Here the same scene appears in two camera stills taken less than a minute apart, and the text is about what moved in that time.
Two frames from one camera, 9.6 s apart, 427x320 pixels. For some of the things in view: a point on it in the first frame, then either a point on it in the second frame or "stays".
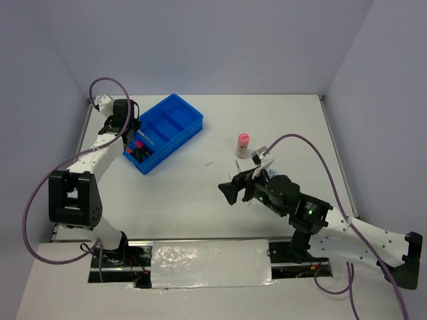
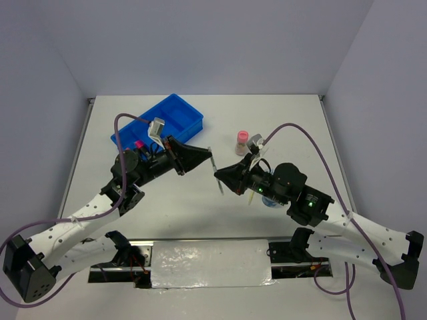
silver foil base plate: [190, 264] stays
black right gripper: [230, 189] -> [235, 177]
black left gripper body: [135, 123] -> [169, 150]
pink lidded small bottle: [243, 143] stays
